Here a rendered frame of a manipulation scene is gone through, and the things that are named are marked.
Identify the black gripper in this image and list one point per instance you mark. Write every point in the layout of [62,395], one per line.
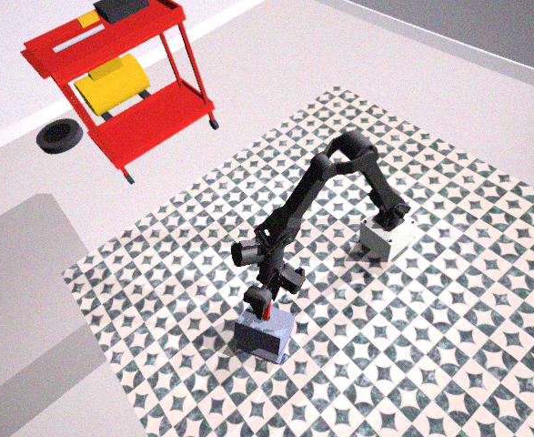
[260,297]

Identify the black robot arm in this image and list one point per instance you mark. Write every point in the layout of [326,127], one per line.
[284,223]

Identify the red peg with white band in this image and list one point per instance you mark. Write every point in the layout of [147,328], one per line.
[266,311]

